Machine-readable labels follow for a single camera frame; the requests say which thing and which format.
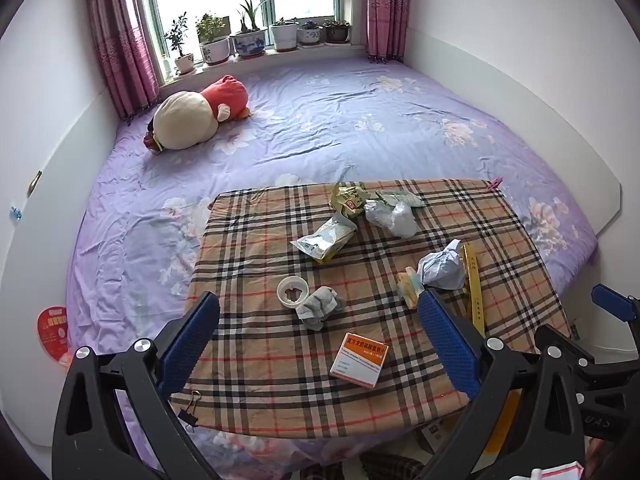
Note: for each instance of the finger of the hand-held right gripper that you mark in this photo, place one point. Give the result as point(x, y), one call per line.
point(602, 362)
point(607, 302)

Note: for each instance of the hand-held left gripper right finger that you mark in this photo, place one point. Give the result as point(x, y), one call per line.
point(447, 345)

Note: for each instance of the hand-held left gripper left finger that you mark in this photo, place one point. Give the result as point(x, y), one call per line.
point(187, 340)

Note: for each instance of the long yellow box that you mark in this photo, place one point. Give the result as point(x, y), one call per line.
point(472, 285)

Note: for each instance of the tissue pack with blue band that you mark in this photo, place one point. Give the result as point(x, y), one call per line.
point(411, 290)

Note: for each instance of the orange and white medicine box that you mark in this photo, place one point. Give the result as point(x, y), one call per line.
point(357, 360)

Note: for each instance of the white tape roll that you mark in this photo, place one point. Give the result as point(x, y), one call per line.
point(302, 300)

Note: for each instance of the grey tissue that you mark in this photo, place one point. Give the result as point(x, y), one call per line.
point(317, 305)

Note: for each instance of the clear plastic bag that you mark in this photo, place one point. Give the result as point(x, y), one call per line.
point(395, 217)

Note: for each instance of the green and white packet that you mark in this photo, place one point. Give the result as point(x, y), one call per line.
point(400, 197)

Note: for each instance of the white and green snack bag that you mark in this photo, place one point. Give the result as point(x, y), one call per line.
point(327, 240)

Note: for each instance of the yellow-green wrapper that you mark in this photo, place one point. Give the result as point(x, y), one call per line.
point(347, 199)

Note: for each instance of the black binder clip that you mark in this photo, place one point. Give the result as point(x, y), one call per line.
point(189, 417)

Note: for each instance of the crumpled white paper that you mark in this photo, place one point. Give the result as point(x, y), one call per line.
point(442, 267)

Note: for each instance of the dark box with white label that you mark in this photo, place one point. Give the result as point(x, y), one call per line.
point(434, 435)

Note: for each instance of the round red hand fan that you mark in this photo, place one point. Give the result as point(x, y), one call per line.
point(52, 330)

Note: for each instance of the plaid cloth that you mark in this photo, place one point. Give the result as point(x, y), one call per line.
point(280, 240)

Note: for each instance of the pink clothespin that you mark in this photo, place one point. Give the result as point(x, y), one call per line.
point(495, 184)

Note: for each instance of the red and cream plush toy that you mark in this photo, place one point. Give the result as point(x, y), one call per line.
point(180, 120)

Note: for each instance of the purple floral bed sheet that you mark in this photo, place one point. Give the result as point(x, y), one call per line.
point(350, 120)

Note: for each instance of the row of potted plants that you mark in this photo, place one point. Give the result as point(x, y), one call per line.
point(247, 42)

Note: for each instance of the pink curtain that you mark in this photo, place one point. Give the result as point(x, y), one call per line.
point(387, 10)
point(117, 35)

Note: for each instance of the small metal wall fitting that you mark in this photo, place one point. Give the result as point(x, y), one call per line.
point(34, 182)

